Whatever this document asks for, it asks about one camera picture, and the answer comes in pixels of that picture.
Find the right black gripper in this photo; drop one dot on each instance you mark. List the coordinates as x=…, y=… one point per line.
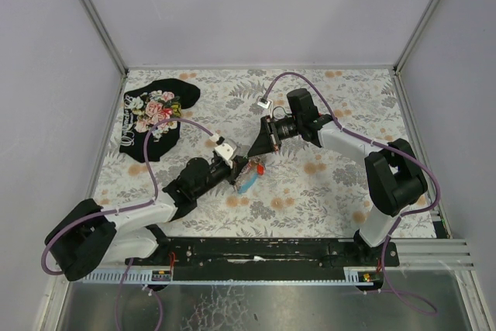
x=271, y=133

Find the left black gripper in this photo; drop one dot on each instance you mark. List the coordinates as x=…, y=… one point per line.
x=236, y=166

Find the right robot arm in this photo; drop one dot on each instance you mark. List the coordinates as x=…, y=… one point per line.
x=394, y=180

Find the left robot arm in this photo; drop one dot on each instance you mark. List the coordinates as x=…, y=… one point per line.
x=90, y=235

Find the black floral cloth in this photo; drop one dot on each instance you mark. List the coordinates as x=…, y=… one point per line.
x=143, y=132

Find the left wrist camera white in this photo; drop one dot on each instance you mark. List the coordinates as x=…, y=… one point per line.
x=225, y=148

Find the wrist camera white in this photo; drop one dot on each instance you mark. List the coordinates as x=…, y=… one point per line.
x=264, y=103
x=225, y=148

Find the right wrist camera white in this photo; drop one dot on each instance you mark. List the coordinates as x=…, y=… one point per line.
x=264, y=103

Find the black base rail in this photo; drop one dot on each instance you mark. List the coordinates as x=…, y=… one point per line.
x=268, y=255

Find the white cable duct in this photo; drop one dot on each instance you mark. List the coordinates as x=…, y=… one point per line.
x=202, y=275

